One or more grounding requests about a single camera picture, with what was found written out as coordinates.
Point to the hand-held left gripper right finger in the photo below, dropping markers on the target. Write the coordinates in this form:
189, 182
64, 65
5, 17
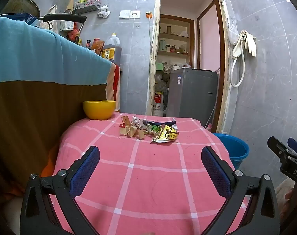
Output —
215, 171

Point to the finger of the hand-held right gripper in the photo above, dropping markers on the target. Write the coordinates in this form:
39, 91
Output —
296, 146
277, 145

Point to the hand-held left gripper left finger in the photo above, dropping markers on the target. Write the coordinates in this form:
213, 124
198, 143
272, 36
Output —
87, 166

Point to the blue plastic bucket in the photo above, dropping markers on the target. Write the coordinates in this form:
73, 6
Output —
233, 146

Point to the brown paper wrapper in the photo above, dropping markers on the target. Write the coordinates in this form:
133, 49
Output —
130, 132

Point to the yellow snack packet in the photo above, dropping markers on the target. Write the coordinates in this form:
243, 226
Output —
166, 134

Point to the blue snack packet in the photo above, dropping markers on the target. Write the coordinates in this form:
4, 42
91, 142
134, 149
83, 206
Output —
158, 123

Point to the green and white wrapper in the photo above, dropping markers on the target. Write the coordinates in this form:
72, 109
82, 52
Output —
153, 129

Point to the person's right hand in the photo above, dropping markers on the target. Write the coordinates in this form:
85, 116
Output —
290, 194

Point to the yellow plastic bowl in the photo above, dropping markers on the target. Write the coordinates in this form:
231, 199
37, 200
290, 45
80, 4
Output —
99, 109

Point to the grey washing machine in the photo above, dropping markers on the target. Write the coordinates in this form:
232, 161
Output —
191, 93

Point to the white and red sack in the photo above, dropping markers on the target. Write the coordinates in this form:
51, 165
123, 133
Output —
159, 105

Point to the crumpled plastic bags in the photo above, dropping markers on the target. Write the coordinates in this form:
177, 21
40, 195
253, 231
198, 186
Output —
162, 83

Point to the cream rubber gloves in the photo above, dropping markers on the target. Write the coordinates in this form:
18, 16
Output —
250, 42

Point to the green box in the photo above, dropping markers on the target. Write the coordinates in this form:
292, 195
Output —
160, 66

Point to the large cooking oil bottle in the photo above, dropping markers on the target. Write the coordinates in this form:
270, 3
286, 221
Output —
111, 49

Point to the orange packet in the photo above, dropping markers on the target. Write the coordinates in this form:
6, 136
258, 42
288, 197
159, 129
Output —
97, 46

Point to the teal and brown printed blanket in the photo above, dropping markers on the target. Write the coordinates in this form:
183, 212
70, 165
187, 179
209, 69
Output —
41, 53

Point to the dark sauce bottle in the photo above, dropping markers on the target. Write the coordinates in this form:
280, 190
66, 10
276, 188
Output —
87, 44

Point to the wooden shelf unit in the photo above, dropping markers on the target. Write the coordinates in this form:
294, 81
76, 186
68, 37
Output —
191, 41

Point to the small white plastic basket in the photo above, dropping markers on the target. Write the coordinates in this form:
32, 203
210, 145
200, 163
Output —
66, 25

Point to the crumpled white plastic bag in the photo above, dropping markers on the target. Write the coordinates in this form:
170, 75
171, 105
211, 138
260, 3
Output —
103, 11

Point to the wooden cutting board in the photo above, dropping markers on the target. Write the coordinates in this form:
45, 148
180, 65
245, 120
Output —
70, 5

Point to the brown wooden door frame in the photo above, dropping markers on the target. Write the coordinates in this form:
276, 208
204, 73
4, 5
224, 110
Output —
223, 53

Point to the white wall switch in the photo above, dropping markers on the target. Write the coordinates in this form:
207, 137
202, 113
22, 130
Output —
124, 13

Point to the white wall socket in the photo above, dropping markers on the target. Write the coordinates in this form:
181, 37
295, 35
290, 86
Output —
135, 14

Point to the grey wall rack with packets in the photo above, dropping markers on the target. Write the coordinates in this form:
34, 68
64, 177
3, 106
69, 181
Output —
87, 6

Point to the orange wall hook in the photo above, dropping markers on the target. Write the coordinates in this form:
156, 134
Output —
149, 15

